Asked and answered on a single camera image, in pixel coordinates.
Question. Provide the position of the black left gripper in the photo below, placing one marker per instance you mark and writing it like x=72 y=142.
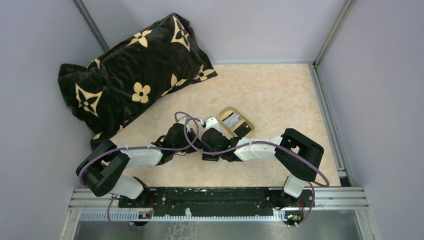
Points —
x=177 y=133

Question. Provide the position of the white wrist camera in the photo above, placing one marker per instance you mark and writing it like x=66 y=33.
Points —
x=210 y=123
x=185 y=121

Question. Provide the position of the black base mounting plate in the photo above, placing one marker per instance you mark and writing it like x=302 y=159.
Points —
x=215 y=202

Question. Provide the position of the beige oval card holder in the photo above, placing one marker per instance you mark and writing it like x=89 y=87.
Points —
x=224 y=112

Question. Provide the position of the black floral pillow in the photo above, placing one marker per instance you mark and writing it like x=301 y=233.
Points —
x=118 y=86

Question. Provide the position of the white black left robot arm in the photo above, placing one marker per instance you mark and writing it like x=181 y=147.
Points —
x=102 y=171

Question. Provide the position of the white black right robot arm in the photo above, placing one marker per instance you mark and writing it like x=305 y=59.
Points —
x=299 y=154

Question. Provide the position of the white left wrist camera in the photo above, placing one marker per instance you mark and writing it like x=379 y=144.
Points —
x=185 y=121

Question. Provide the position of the aluminium right side rail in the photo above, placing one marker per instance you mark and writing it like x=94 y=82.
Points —
x=331 y=127

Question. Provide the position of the aluminium frame rail front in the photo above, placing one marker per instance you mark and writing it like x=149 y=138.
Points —
x=106 y=208

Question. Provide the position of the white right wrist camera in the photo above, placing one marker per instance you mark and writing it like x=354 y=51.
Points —
x=210 y=123

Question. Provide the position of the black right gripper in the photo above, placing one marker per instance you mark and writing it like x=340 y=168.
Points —
x=209 y=136

